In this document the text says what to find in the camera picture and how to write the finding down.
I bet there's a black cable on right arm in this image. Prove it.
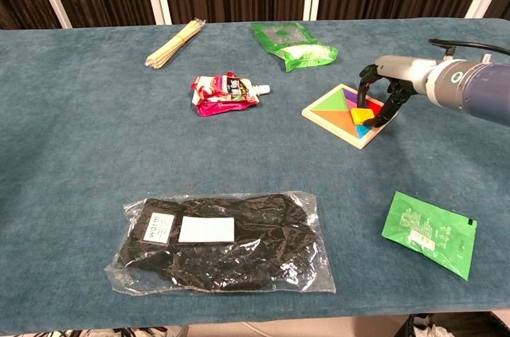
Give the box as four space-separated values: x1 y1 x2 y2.
428 37 510 60

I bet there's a black garment in clear bag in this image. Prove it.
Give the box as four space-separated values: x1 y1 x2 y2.
104 191 336 296

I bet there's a red drink pouch with spout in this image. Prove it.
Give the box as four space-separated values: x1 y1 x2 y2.
190 71 271 118

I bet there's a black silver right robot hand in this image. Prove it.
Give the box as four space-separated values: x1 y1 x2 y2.
356 54 434 129

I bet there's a bundle of wooden chopsticks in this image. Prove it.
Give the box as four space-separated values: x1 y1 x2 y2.
145 18 207 71

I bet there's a teal table cloth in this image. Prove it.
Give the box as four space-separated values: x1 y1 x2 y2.
0 18 510 334

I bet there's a yellow block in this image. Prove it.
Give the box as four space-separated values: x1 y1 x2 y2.
350 107 376 126

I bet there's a small green sachet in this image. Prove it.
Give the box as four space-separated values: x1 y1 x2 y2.
381 190 478 281

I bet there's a wooden tangram puzzle tray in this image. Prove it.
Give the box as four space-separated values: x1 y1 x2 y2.
300 83 394 150

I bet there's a large green snack package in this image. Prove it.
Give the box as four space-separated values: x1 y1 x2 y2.
252 22 339 72

